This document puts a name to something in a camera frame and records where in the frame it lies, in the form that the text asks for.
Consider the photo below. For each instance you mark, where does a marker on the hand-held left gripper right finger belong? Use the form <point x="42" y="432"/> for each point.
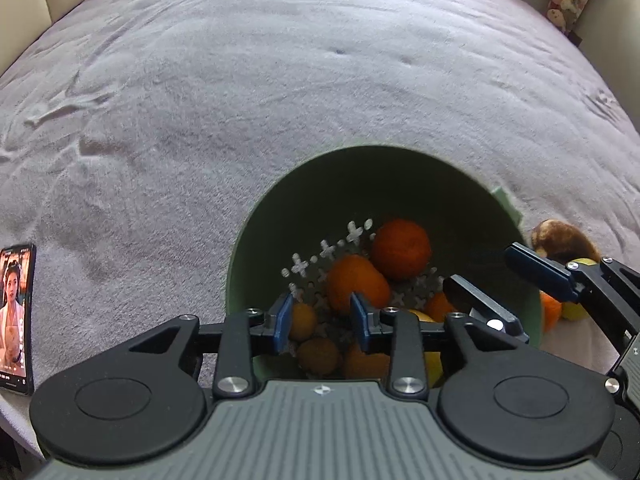
<point x="360" y="322"/>

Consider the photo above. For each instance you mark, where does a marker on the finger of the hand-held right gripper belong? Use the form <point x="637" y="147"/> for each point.
<point x="475" y="300"/>
<point x="540" y="270"/>

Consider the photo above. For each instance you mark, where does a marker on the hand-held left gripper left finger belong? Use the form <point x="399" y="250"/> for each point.
<point x="284" y="322"/>

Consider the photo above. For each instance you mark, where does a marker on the small tan longan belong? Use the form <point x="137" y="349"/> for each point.
<point x="320" y="356"/>
<point x="302" y="321"/>

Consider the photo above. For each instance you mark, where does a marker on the orange tangerine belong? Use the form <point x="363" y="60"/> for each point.
<point x="357" y="281"/>
<point x="550" y="310"/>
<point x="366" y="363"/>
<point x="440" y="306"/>
<point x="400" y="249"/>

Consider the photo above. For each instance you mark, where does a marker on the green apple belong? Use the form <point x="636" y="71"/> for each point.
<point x="575" y="311"/>

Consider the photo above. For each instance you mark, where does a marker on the green plastic colander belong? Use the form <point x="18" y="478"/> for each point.
<point x="350" y="185"/>

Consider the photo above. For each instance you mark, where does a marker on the brown overripe banana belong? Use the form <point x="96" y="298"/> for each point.
<point x="560" y="239"/>

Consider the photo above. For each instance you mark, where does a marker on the grey bed blanket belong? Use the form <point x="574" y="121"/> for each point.
<point x="250" y="85"/>

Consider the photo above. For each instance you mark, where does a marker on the black smartphone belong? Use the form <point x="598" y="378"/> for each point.
<point x="17" y="320"/>

